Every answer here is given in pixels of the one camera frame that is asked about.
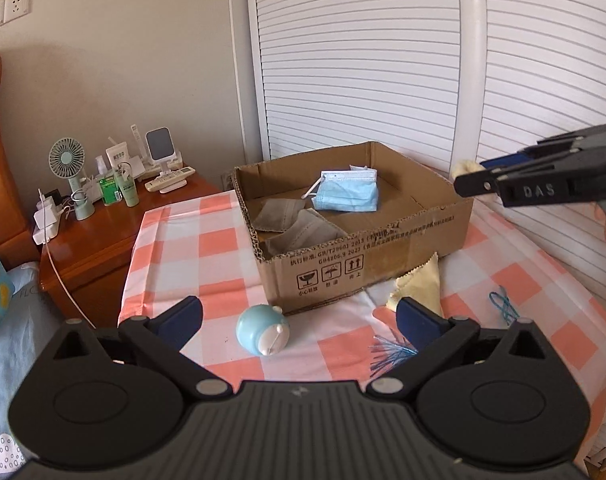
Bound grey fabric sachet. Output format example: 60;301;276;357
254;198;310;234

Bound white cable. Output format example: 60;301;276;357
42;242;94;332

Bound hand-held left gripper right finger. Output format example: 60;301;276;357
365;296;564;402

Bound wooden nightstand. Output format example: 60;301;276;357
39;170;224;332

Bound green handheld fan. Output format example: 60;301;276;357
49;138;96;221

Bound cardboard box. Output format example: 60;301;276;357
233;141;474;316

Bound white remote control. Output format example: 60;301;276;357
144;166;196;194

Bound blue plastic tassel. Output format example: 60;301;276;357
369;332;416;377

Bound white tube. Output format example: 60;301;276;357
106;143;130;169

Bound pink white checkered tablecloth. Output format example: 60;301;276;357
118;160;606;461

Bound green tube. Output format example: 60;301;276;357
115;165;140;207

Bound white small box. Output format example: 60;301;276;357
128;157;156;181

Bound blue cord loop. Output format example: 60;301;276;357
489;285;522;329

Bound white louvered closet door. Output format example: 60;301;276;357
450;0;606;476
245;0;485;172

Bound small standing mirror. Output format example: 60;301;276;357
145;127;182;171

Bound blue bedding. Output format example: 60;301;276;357
0;260;120;480

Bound yellow cleaning cloth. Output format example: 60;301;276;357
386;252;444;319

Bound white wall socket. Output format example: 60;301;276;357
3;0;32;24

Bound green sanitizer bottle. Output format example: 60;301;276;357
99;170;122;206

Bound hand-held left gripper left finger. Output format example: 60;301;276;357
38;296;231;402

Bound white power strip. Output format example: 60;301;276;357
32;189;67;246

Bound grey face masks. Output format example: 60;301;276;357
264;209;350;257

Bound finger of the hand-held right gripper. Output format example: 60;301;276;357
454;146;606;208
478;124;606;173

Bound cream fluffy hair tie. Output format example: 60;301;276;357
452;159;502;202

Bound blue round toy figure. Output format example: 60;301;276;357
235;305;290;358

